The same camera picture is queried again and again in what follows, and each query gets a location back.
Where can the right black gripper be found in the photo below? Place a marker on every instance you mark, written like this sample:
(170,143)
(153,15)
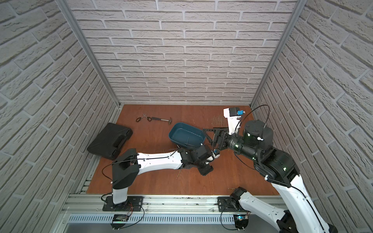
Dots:
(222,134)

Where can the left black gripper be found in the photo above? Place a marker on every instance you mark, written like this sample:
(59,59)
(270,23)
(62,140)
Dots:
(206,168)

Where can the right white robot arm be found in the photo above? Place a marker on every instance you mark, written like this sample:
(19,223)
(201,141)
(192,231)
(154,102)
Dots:
(278,168)

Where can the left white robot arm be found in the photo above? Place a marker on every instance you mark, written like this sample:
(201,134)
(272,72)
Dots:
(133,163)

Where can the teal plastic storage box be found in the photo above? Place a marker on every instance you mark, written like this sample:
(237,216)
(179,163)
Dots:
(182,133)

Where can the right controller board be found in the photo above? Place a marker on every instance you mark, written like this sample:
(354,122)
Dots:
(241,221)

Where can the controller board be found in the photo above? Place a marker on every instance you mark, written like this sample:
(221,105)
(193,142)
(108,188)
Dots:
(119,221)
(241,221)

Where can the black plastic tool case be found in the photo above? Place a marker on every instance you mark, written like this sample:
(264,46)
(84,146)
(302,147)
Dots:
(109,142)

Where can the left controller board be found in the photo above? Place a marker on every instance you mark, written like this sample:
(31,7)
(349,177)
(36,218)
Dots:
(119,221)

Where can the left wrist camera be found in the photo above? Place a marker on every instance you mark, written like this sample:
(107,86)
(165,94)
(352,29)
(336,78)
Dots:
(215,154)

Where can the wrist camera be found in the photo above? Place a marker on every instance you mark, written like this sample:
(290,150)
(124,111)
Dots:
(215,154)
(233,116)

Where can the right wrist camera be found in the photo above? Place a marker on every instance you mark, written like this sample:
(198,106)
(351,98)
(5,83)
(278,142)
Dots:
(233,116)

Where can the small black-handled hammer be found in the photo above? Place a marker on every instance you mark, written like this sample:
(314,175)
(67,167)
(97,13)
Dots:
(169,121)

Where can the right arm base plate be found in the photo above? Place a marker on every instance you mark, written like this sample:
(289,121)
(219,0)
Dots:
(225,203)

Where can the black-handled scissors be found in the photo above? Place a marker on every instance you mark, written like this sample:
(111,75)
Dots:
(144,117)

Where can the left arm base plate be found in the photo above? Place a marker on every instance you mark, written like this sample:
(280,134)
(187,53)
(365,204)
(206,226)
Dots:
(134,202)

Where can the aluminium front rail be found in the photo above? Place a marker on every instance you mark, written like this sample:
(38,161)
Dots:
(155,209)

